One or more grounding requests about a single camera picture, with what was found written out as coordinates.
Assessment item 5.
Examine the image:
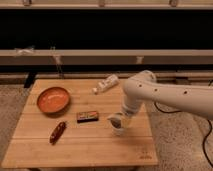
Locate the red-brown snack bar wrapper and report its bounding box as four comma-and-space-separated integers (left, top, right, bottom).
49, 122, 66, 144

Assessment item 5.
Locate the white ceramic cup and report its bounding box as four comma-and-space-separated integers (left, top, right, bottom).
107, 113, 131, 136

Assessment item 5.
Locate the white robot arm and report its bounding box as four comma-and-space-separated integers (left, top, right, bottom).
122, 70, 213, 120

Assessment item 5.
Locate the crumpled clear plastic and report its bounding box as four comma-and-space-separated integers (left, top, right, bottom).
15, 46, 35, 56

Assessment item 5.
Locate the black table leg bracket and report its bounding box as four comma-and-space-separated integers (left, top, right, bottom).
24, 72, 37, 88

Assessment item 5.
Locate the grey horizontal rail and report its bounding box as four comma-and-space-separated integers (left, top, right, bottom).
0, 50, 213, 66

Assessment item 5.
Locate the white plastic bottle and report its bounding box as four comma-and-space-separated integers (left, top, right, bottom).
92, 74, 119, 94

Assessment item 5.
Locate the black cable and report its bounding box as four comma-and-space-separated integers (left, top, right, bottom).
153, 79, 213, 168

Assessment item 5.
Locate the orange bowl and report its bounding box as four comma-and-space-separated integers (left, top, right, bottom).
37, 87, 71, 114

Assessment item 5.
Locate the dark rectangular snack box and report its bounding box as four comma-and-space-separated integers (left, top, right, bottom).
77, 111, 99, 123

